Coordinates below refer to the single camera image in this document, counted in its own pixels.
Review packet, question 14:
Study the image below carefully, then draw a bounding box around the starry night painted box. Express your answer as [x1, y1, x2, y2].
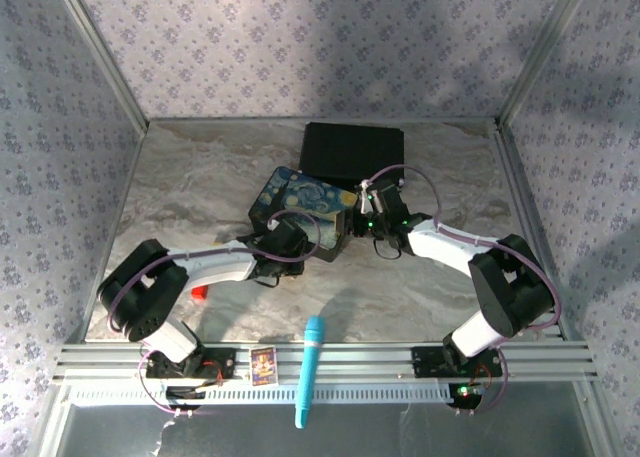
[249, 165, 359, 264]

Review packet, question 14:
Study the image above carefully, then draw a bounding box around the black rectangular case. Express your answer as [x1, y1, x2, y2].
[298, 121, 406, 191]

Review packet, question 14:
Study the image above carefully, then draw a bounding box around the blue marker pen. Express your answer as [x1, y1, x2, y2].
[293, 315, 327, 430]

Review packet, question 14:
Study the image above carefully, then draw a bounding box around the small picture card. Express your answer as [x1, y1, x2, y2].
[249, 345, 278, 387]

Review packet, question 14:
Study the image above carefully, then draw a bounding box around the left control board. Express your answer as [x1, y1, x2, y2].
[164, 385, 207, 411]

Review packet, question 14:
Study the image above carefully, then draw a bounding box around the right control board green light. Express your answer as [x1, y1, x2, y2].
[447, 382, 485, 411]

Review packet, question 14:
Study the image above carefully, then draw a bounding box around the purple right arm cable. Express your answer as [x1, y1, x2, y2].
[367, 164, 561, 329]

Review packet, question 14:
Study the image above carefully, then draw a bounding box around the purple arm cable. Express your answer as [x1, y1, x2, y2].
[367, 164, 561, 329]
[107, 209, 322, 334]

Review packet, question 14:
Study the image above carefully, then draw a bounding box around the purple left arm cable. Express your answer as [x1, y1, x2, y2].
[107, 209, 322, 334]

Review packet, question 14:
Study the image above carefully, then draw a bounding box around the aluminium mounting rail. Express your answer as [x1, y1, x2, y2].
[52, 341, 600, 383]

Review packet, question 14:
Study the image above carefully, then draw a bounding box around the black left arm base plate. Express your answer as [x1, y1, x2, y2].
[144, 345, 238, 381]

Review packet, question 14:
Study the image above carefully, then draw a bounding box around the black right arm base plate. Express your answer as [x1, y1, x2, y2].
[410, 345, 504, 379]

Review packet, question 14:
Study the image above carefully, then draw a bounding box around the white slotted cable duct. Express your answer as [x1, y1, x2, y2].
[64, 384, 484, 408]

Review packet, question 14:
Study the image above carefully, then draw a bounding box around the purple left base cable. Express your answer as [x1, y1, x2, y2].
[137, 349, 197, 419]

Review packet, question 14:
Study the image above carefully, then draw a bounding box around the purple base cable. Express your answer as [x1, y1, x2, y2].
[452, 361, 509, 417]
[137, 349, 197, 419]

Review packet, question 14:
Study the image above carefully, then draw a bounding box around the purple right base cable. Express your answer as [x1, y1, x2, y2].
[452, 361, 509, 417]

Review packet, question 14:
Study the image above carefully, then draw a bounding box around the metal frame post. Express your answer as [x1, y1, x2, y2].
[498, 0, 597, 126]

